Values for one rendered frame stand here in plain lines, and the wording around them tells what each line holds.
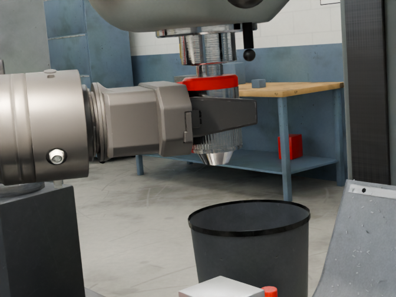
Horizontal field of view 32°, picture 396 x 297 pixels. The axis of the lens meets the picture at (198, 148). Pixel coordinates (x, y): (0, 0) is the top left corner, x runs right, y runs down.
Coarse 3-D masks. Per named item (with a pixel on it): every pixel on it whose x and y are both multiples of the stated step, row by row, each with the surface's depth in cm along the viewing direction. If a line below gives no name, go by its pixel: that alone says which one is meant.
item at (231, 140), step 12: (192, 96) 56; (204, 96) 56; (216, 96) 56; (228, 96) 56; (228, 132) 56; (240, 132) 58; (204, 144) 56; (216, 144) 56; (228, 144) 56; (240, 144) 58
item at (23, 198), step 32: (0, 192) 88; (32, 192) 89; (64, 192) 92; (0, 224) 84; (32, 224) 88; (64, 224) 92; (0, 256) 86; (32, 256) 88; (64, 256) 92; (0, 288) 87; (32, 288) 88; (64, 288) 92
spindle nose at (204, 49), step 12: (192, 36) 55; (204, 36) 55; (216, 36) 55; (228, 36) 55; (180, 48) 57; (192, 48) 55; (204, 48) 55; (216, 48) 55; (228, 48) 56; (180, 60) 57; (192, 60) 55; (204, 60) 55; (216, 60) 55; (228, 60) 56
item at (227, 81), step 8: (184, 80) 57; (192, 80) 56; (200, 80) 55; (208, 80) 55; (216, 80) 55; (224, 80) 56; (232, 80) 56; (192, 88) 56; (200, 88) 56; (208, 88) 55; (216, 88) 55
